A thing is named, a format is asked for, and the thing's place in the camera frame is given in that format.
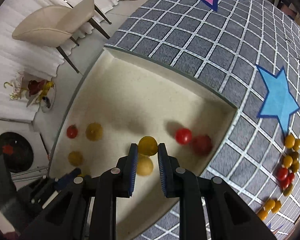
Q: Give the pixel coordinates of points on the small red tomato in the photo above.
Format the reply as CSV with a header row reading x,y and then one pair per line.
x,y
72,132

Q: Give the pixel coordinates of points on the blue paper star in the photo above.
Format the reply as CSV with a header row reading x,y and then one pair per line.
x,y
279,102

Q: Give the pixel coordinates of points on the white curtain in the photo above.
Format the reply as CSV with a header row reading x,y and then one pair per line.
x,y
23,59

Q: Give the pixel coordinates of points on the bright red tomato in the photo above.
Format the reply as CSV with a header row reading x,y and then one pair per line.
x,y
183,136

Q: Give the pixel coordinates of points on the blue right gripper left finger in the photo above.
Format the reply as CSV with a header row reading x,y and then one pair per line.
x,y
132,163

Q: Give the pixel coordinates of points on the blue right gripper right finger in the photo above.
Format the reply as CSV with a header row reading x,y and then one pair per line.
x,y
164,169

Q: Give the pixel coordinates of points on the dark yellow tomato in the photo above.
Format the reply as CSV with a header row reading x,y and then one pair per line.
x,y
75,158

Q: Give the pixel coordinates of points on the dark red tomato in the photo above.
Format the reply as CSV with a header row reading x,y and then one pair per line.
x,y
202,145

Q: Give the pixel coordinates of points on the white shallow box tray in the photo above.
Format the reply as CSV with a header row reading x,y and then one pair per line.
x,y
132,97

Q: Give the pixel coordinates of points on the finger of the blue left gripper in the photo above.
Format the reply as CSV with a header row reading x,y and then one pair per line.
x,y
62,182

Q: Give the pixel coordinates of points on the beige chair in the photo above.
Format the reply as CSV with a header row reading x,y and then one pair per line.
x,y
53,25

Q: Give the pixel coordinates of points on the pale yellow tomato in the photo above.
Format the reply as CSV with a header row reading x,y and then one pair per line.
x,y
145,166

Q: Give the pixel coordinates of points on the flower bouquet on floor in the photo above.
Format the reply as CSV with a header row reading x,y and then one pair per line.
x,y
42,92

